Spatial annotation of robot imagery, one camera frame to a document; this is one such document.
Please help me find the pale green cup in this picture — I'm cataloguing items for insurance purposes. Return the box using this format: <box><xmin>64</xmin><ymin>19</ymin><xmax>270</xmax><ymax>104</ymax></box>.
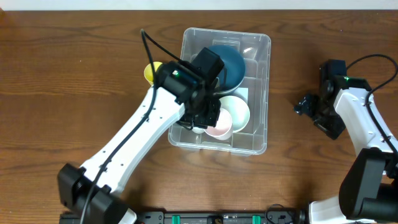
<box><xmin>192</xmin><ymin>127</ymin><xmax>205</xmax><ymax>134</ymax></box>

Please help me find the pink cup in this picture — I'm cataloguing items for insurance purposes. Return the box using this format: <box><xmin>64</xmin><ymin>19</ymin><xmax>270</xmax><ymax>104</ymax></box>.
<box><xmin>205</xmin><ymin>108</ymin><xmax>233</xmax><ymax>141</ymax></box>

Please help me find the white small bowl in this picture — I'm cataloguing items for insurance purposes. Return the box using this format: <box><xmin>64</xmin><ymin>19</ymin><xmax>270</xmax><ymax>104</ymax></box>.
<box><xmin>220</xmin><ymin>96</ymin><xmax>251</xmax><ymax>133</ymax></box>

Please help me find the dark teal bowl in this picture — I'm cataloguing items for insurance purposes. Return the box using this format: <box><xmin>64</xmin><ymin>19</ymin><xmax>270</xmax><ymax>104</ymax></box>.
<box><xmin>209</xmin><ymin>45</ymin><xmax>246</xmax><ymax>95</ymax></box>

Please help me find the yellow cup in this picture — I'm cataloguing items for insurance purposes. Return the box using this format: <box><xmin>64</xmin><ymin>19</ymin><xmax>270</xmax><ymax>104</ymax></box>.
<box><xmin>144</xmin><ymin>62</ymin><xmax>163</xmax><ymax>86</ymax></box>

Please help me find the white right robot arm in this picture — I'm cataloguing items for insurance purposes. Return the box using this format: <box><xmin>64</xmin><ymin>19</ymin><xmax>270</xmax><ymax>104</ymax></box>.
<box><xmin>294</xmin><ymin>60</ymin><xmax>397</xmax><ymax>223</ymax></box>

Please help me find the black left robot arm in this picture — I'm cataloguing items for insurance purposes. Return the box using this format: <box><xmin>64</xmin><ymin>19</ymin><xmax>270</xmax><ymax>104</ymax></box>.
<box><xmin>57</xmin><ymin>47</ymin><xmax>224</xmax><ymax>223</ymax></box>

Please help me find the white label sticker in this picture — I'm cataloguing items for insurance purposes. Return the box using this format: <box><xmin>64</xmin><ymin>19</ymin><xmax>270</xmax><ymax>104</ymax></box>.
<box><xmin>233</xmin><ymin>87</ymin><xmax>249</xmax><ymax>103</ymax></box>

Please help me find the clear plastic storage bin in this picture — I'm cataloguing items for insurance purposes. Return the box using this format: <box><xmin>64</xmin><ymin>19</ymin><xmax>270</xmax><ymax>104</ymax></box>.
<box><xmin>168</xmin><ymin>27</ymin><xmax>271</xmax><ymax>156</ymax></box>

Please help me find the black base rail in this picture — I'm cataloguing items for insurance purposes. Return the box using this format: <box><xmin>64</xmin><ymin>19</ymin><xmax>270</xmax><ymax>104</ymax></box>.
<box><xmin>136</xmin><ymin>208</ymin><xmax>309</xmax><ymax>224</ymax></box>

